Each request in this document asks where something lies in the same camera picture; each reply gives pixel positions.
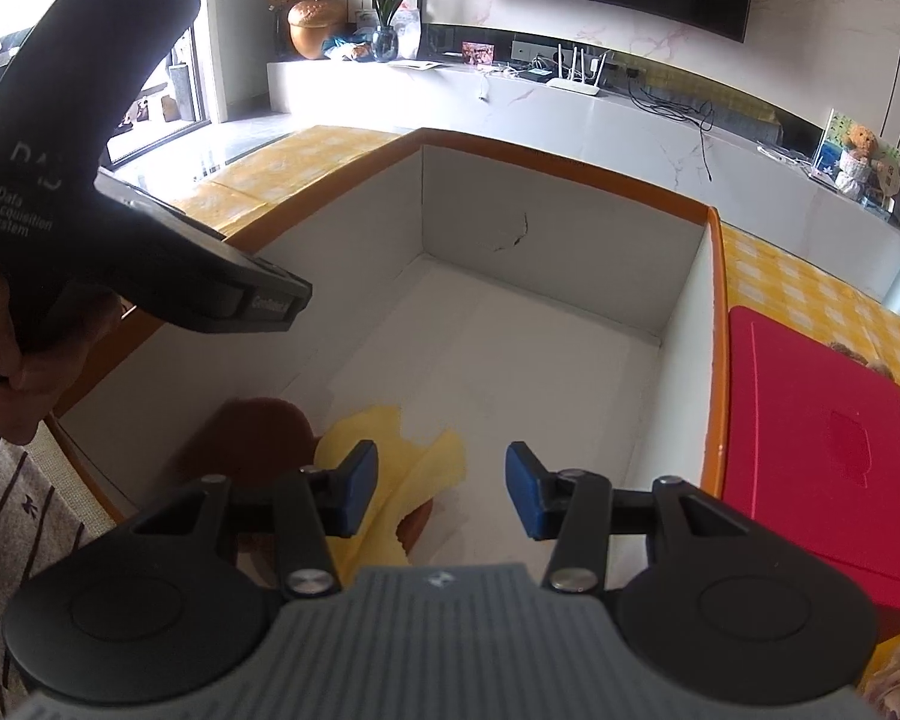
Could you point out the green plant in glass vase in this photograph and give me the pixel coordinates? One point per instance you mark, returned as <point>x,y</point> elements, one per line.
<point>384,37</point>

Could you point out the upright picture board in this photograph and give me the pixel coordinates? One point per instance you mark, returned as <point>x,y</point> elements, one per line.
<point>840,127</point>

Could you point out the brown bow-shaped towel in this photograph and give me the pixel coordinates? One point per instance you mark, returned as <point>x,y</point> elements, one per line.
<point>859,360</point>

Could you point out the pink box lid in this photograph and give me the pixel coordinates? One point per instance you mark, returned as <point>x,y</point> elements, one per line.
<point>810,427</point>

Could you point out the brown plush item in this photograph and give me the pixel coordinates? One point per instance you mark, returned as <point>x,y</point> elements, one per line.
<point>255,427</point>

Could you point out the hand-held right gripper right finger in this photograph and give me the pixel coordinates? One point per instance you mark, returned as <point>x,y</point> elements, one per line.
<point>525,495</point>

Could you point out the blue plastic bag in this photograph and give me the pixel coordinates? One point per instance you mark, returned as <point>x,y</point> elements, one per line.
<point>341,45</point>

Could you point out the yellow soft cloth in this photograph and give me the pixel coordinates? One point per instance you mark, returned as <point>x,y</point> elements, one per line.
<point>420,465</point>

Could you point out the brown teddy bear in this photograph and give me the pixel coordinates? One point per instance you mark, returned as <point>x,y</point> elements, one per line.
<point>859,154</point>

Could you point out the white wifi router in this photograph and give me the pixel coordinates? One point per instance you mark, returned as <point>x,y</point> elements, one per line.
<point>574,85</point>

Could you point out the beige striped cloth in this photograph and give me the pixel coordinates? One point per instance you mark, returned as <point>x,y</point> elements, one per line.
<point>22,525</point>

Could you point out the person's left hand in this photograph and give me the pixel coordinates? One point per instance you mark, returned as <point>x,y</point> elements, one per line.
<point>30,390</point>

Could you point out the small photo card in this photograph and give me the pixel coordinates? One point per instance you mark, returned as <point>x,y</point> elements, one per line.
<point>478,52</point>

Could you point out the orange-rimmed cardboard box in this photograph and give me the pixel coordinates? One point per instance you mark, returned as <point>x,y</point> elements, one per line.
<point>495,315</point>

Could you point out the acorn-shaped brown jar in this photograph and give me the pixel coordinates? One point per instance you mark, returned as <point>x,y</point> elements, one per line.
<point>311,30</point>

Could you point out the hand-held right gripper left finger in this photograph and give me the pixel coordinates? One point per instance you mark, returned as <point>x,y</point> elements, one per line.
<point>356,487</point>

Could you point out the white marble media console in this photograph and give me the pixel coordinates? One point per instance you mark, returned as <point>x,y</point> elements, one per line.
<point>570,120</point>

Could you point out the round hand fan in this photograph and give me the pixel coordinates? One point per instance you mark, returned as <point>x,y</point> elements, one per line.
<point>891,180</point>

